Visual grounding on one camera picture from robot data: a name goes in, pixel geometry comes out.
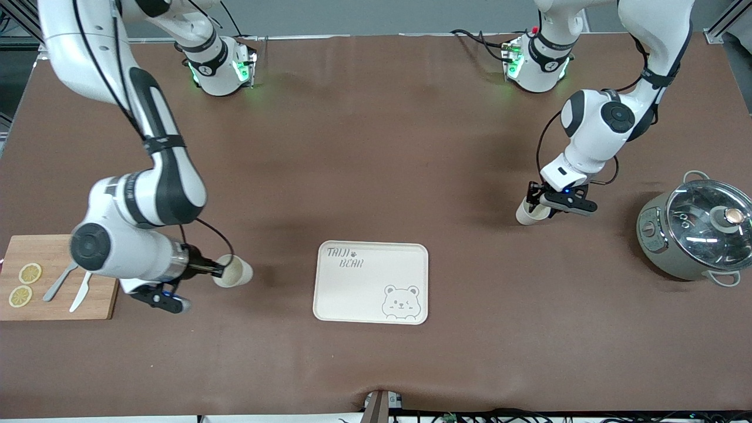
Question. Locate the green electric cooking pot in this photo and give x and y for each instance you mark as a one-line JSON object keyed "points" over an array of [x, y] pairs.
{"points": [[658, 247]]}

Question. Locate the white IKEA cup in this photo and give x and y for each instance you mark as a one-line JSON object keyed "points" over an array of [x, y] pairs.
{"points": [[529, 214], [238, 271]]}

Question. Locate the wooden cutting board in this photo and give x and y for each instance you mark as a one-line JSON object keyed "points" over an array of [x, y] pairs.
{"points": [[35, 249]]}

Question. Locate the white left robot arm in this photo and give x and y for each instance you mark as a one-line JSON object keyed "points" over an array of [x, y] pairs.
{"points": [[593, 135]]}

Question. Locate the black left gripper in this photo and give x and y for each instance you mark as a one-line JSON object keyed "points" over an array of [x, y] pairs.
{"points": [[535, 194]]}

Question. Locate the grey plastic knife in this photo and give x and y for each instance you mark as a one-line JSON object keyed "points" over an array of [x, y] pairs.
{"points": [[56, 288]]}

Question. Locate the lemon slice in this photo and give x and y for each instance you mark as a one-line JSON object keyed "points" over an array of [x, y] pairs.
{"points": [[20, 296], [30, 273]]}

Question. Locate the aluminium frame profile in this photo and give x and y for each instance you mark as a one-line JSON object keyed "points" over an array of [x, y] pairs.
{"points": [[23, 23], [725, 20]]}

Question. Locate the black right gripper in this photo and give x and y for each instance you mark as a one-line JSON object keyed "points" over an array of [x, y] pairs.
{"points": [[198, 267]]}

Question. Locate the cream tray with bear print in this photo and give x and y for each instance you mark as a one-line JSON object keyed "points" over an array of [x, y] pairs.
{"points": [[364, 294]]}

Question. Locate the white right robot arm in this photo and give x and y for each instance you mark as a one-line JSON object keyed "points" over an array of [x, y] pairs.
{"points": [[129, 252]]}

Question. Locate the glass pot lid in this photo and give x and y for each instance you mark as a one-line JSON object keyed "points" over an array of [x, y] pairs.
{"points": [[705, 229]]}

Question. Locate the brown table cover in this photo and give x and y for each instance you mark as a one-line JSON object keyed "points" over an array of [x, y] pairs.
{"points": [[376, 147]]}

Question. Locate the white plastic knife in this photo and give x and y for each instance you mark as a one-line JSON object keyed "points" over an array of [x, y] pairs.
{"points": [[81, 296]]}

